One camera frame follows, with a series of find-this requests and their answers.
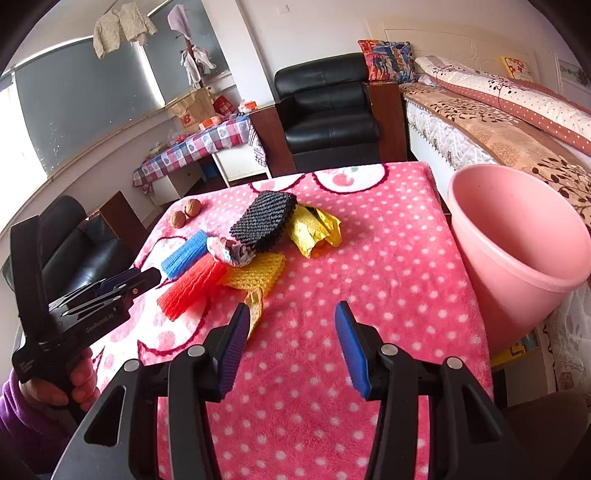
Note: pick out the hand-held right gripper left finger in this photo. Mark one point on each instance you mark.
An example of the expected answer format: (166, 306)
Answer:
(233, 350)

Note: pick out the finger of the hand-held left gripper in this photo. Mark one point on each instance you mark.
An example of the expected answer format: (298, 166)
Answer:
(147, 279)
(115, 282)

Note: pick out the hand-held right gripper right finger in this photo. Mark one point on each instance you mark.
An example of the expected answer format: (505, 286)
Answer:
(351, 355)

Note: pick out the red foam net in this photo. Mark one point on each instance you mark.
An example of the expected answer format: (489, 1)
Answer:
(189, 288)

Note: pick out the blue foam net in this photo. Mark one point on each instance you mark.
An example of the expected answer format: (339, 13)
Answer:
(184, 256)

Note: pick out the printed wrapper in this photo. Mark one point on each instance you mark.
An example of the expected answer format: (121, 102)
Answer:
(226, 251)

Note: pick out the yellow foam net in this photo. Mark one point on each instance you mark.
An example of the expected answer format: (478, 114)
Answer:
(258, 270)

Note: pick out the black foam net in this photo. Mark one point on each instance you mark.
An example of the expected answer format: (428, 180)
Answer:
(263, 221)

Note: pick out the yellow foil wrapper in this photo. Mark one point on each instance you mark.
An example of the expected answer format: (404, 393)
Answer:
(309, 230)

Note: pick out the pink plastic bucket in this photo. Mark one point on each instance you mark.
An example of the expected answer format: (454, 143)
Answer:
(508, 300)

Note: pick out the person's left forearm purple sleeve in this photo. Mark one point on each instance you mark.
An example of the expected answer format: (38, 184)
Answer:
(23, 429)

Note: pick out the person's left hand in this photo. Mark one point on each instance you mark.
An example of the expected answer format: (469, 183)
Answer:
(85, 374)

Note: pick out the black leather armchair wooden arms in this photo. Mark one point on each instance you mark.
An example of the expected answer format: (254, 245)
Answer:
(78, 258)
(328, 120)

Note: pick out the brown walnut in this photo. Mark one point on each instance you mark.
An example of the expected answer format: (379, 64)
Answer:
(178, 219)
(192, 207)

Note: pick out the pink polka-dot blanket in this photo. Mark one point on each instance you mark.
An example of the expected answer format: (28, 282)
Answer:
(369, 258)

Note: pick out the white desk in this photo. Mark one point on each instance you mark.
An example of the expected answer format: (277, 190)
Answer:
(235, 166)

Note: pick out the checked heart tablecloth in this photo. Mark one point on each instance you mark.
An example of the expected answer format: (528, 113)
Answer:
(203, 141)

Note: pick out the yellow printed bag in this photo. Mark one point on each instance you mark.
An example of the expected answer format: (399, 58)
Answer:
(515, 353)

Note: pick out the checked hanging cloth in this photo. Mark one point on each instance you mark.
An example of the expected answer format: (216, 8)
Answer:
(257, 147)

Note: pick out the brown paper bag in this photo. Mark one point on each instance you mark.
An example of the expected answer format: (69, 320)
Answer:
(194, 110)

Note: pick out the grey frosted window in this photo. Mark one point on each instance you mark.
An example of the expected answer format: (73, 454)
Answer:
(92, 92)

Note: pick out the orange and white box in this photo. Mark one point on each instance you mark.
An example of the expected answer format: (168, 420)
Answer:
(248, 106)

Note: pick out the white hanging garment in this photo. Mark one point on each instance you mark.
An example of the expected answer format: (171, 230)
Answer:
(196, 62)

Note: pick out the white quilted mattress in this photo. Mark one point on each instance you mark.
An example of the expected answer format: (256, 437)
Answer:
(443, 134)

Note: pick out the beige hanging sweater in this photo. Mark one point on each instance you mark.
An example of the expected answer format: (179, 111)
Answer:
(120, 27)

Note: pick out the pink hanging cloth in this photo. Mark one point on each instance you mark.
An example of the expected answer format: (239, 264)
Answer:
(180, 21)

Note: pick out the brown floral blanket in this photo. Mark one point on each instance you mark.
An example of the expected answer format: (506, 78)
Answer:
(508, 134)

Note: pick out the colourful printed cushion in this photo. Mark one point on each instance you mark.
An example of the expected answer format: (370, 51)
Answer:
(385, 60)

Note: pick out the white floral quilt pink border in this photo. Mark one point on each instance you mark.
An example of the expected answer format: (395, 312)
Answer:
(498, 92)

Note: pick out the white headboard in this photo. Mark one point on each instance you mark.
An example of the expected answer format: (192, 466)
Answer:
(461, 46)

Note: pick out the yellow floral cushion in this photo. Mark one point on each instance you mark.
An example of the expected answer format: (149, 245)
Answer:
(517, 68)

